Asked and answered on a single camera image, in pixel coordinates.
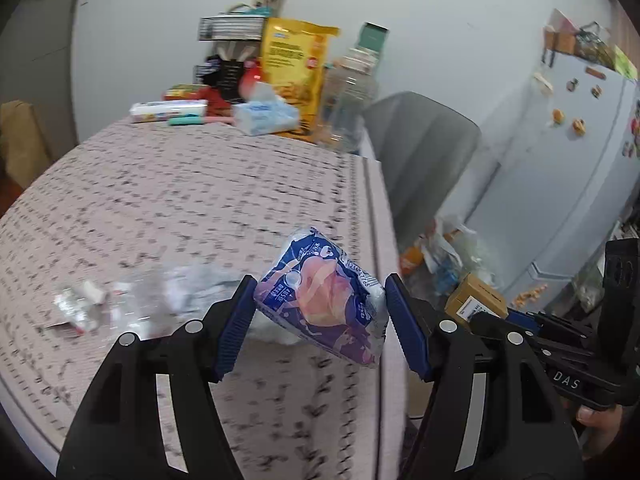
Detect black wire rack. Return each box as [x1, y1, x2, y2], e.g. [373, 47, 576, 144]
[192, 14, 266, 101]

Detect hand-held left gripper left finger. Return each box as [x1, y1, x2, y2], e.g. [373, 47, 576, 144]
[56, 274, 258, 480]

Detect purple snack packet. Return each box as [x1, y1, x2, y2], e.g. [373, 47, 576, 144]
[252, 226, 388, 368]

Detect small white silver wrapper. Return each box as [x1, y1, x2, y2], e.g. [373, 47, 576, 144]
[47, 282, 108, 336]

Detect grey chair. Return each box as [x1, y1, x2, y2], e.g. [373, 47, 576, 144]
[362, 91, 482, 241]

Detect small wooden box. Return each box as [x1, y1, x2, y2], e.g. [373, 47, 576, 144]
[544, 27, 578, 56]

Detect green paper box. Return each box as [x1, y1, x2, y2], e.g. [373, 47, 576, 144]
[357, 22, 390, 56]

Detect brown jacket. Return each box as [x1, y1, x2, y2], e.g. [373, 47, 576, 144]
[0, 100, 53, 191]

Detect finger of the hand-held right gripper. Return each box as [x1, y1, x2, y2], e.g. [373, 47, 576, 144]
[470, 309, 597, 357]

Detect light green box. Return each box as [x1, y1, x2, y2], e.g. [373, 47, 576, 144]
[612, 45, 638, 81]

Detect blue tissue pack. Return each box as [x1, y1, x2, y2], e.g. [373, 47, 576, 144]
[232, 82, 301, 136]

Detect white fridge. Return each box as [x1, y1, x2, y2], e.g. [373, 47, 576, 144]
[467, 52, 640, 301]

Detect red peach ornament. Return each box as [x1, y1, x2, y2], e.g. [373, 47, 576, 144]
[239, 57, 266, 101]

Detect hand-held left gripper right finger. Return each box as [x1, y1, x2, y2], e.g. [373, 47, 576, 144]
[384, 273, 586, 480]

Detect white long box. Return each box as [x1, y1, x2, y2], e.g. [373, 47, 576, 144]
[130, 100, 208, 124]

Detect clear plastic wrapper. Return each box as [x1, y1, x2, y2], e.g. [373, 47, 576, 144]
[112, 265, 241, 338]

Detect black wire basket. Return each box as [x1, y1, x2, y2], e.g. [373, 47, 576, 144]
[575, 22, 613, 66]

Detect person's right hand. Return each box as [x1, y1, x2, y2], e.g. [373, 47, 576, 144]
[575, 405, 626, 461]

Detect cardboard box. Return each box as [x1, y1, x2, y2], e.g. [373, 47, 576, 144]
[444, 274, 508, 331]

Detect clear plastic water bottle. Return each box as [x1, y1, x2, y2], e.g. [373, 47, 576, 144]
[317, 45, 381, 153]

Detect black pen holder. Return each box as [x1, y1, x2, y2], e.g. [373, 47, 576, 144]
[215, 42, 251, 102]

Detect clear plastic bag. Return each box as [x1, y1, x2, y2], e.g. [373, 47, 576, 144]
[400, 215, 481, 296]

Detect yellow snack bag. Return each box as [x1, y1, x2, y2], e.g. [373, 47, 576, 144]
[257, 16, 341, 133]

